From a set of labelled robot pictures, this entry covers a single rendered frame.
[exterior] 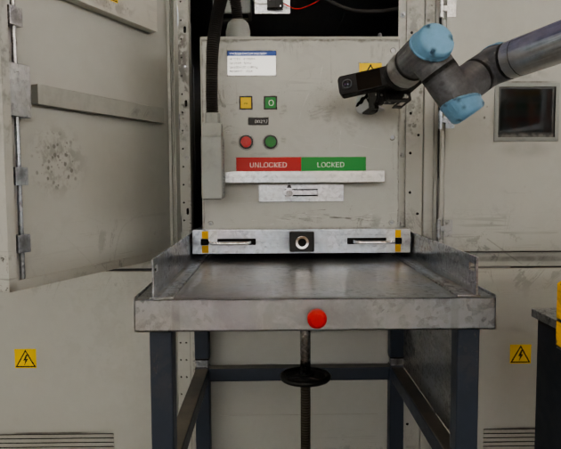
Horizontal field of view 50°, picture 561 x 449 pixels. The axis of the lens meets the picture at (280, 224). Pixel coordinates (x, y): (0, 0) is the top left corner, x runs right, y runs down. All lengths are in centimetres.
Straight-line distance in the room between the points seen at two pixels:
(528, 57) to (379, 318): 57
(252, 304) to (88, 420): 95
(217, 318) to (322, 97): 68
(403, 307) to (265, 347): 77
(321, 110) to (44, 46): 64
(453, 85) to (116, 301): 107
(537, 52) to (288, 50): 59
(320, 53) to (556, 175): 76
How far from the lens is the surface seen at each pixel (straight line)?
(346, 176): 147
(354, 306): 105
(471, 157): 177
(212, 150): 140
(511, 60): 129
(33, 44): 136
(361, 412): 184
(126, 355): 180
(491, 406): 191
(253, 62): 153
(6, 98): 125
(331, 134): 151
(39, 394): 190
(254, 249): 150
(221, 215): 151
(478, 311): 110
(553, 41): 124
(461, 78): 125
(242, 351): 177
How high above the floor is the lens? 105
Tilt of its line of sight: 4 degrees down
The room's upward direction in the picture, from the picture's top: straight up
